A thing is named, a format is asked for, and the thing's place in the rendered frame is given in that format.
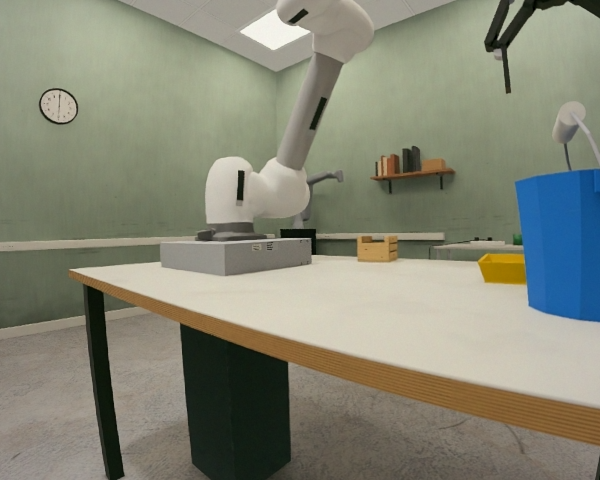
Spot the yellow square tray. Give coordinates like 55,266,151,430
477,254,527,285

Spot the small wooden crate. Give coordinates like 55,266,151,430
357,236,398,263

